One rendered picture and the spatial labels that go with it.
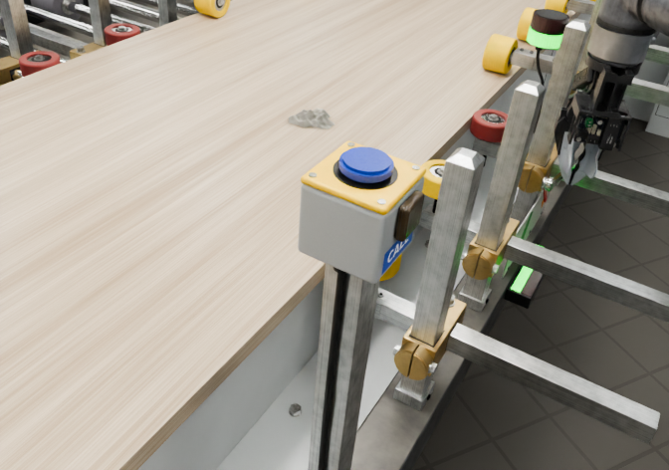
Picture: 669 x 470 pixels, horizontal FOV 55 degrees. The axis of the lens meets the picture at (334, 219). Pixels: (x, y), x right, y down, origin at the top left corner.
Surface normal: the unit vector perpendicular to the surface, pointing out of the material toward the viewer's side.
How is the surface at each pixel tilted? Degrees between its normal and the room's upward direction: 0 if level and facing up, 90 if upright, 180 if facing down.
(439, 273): 90
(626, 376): 0
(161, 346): 0
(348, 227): 90
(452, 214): 90
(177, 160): 0
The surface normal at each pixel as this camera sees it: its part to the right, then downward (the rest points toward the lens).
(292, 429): 0.07, -0.81
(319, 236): -0.51, 0.47
